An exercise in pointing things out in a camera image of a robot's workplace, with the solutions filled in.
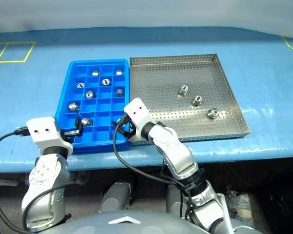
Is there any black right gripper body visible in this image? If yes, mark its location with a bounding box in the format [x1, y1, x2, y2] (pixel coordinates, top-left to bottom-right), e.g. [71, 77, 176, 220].
[120, 114, 138, 137]

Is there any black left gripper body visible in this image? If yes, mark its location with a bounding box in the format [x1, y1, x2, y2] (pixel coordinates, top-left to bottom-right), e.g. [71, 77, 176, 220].
[60, 130, 75, 145]

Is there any blue compartment tray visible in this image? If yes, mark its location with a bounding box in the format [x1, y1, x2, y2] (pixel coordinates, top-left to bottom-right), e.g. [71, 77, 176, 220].
[54, 58, 132, 155]

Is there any perforated steel tray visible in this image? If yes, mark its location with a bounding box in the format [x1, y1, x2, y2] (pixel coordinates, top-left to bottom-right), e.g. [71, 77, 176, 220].
[129, 53, 251, 146]

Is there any metal nut in steel tray right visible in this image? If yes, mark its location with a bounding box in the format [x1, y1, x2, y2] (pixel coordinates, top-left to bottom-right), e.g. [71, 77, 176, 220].
[207, 107, 220, 119]

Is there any dark rounded robot leg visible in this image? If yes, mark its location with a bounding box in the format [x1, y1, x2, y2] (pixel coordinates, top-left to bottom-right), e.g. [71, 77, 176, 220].
[97, 181, 133, 214]
[165, 183, 187, 216]

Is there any yellow tape rectangle marking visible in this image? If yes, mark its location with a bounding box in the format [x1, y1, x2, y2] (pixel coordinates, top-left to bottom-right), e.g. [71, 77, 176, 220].
[0, 41, 37, 64]

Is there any grey robot torso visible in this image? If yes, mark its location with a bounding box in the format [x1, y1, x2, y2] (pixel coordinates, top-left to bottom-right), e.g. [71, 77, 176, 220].
[69, 210, 262, 234]

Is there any crumpled clear plastic bag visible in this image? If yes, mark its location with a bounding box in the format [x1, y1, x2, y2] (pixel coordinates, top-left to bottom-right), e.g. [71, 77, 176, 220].
[226, 186, 256, 221]

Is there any blue table cover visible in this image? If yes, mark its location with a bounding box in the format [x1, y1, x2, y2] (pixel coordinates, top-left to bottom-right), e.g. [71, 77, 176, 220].
[0, 26, 293, 174]

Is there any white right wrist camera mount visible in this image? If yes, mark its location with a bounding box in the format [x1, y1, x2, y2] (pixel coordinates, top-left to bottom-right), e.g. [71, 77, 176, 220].
[123, 97, 154, 130]

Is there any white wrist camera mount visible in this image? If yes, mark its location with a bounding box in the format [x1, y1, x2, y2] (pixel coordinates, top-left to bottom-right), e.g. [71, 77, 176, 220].
[25, 116, 74, 156]
[123, 97, 154, 130]

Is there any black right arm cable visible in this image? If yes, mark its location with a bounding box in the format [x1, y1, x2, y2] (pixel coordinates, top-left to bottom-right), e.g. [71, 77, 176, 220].
[112, 122, 196, 229]

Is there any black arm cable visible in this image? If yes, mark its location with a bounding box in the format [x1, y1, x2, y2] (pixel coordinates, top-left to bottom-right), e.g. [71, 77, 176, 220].
[0, 126, 72, 234]
[112, 122, 196, 229]

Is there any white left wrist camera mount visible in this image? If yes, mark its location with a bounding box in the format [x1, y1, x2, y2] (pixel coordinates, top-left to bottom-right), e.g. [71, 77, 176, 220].
[25, 116, 74, 156]

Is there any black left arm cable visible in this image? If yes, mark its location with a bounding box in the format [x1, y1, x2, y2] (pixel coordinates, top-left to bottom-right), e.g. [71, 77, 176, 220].
[0, 126, 72, 234]

